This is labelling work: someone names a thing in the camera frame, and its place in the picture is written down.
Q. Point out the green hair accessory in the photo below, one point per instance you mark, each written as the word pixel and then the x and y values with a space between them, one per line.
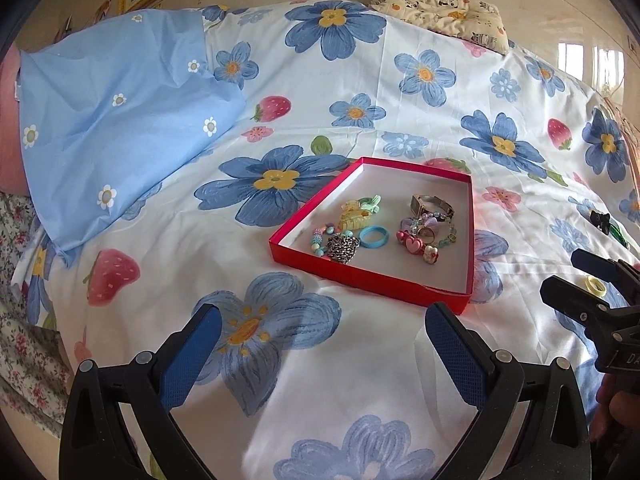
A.
pixel 619 235

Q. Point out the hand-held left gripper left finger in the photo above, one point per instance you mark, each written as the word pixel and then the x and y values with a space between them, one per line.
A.
pixel 192 355

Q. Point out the cartoon print pillow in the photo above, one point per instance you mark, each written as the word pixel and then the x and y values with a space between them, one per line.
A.
pixel 440 10

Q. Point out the pink heart hair clip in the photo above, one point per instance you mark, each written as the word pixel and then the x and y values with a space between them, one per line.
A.
pixel 412 246

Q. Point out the yellow hair claw clip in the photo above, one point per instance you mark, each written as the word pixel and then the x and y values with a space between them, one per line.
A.
pixel 356 220

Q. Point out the gold wrist watch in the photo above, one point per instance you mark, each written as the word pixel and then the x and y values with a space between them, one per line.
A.
pixel 417 205

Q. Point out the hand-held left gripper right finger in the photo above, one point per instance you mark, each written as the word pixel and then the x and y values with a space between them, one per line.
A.
pixel 455 355

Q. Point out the small floral print cloth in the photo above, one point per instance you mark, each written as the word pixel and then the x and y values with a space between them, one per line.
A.
pixel 25 350

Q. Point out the light blue pillow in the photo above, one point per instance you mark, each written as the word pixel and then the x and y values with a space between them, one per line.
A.
pixel 125 110

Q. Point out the white flower hair clip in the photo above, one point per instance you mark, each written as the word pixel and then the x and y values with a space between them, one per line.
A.
pixel 432 255

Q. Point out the pink pillow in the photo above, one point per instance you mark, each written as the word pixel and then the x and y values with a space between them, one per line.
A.
pixel 10 135

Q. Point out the blue plastic bangle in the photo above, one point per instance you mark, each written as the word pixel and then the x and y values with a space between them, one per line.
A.
pixel 361 238

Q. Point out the black bow hair clip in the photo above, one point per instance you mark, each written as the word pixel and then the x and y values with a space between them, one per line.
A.
pixel 599 220

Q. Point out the red cardboard box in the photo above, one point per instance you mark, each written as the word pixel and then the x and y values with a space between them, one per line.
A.
pixel 390 180

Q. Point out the person's right hand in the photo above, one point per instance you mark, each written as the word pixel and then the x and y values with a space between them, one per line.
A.
pixel 622 407

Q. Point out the purple flower hair clip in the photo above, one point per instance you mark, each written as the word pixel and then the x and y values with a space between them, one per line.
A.
pixel 411 222

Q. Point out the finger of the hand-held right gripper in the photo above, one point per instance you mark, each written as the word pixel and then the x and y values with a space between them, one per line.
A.
pixel 607 270
pixel 570 295

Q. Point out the floral strawberry bedsheet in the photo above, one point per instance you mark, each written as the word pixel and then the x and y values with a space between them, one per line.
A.
pixel 350 85

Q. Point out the green hair clip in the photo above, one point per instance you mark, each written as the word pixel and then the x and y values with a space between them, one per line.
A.
pixel 370 203

